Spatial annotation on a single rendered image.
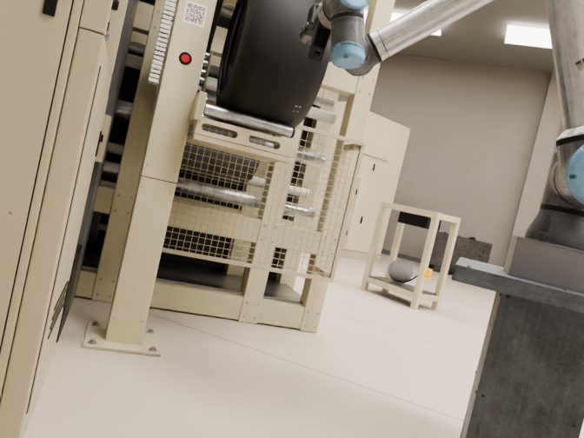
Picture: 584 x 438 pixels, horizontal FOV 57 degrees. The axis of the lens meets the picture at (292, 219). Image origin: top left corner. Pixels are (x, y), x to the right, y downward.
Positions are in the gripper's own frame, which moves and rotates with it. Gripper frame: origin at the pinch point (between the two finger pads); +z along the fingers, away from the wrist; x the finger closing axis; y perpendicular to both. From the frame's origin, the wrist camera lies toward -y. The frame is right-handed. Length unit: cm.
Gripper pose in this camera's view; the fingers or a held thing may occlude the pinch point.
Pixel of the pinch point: (305, 43)
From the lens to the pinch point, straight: 182.0
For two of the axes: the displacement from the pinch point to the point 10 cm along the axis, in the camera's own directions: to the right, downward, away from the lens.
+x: -9.3, -2.0, -3.1
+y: 1.8, -9.8, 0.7
